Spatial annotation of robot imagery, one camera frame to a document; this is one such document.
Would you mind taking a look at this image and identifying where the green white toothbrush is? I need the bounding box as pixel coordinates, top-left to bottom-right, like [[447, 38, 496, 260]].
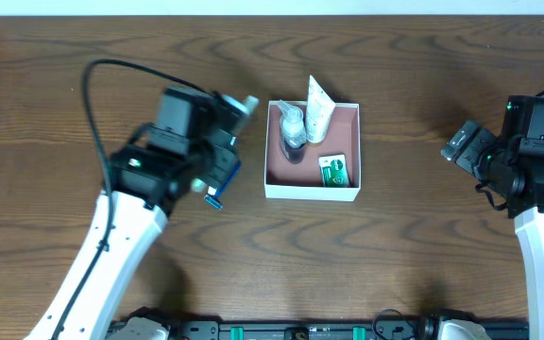
[[191, 92, 259, 192]]

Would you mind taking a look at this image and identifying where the clear pump bottle dark liquid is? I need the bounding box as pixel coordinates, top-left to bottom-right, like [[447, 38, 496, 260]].
[[278, 100, 307, 164]]

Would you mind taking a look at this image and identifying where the white lotion tube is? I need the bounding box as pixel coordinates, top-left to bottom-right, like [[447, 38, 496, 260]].
[[305, 76, 336, 145]]

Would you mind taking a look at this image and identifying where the green soap packet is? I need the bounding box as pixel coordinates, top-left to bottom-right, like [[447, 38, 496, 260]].
[[318, 154, 350, 188]]

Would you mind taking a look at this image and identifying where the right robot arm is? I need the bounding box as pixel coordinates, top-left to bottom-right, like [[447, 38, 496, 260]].
[[441, 121, 544, 339]]

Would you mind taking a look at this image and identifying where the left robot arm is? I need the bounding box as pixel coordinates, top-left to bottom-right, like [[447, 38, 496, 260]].
[[28, 88, 259, 339]]

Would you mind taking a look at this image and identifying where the blue disposable razor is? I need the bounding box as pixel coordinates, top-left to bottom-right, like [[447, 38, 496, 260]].
[[204, 161, 242, 211]]

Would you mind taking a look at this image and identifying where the white box with pink interior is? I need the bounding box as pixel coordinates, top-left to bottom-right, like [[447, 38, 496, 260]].
[[263, 101, 362, 202]]

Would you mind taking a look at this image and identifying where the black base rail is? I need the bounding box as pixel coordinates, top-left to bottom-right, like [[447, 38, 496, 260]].
[[105, 307, 530, 340]]

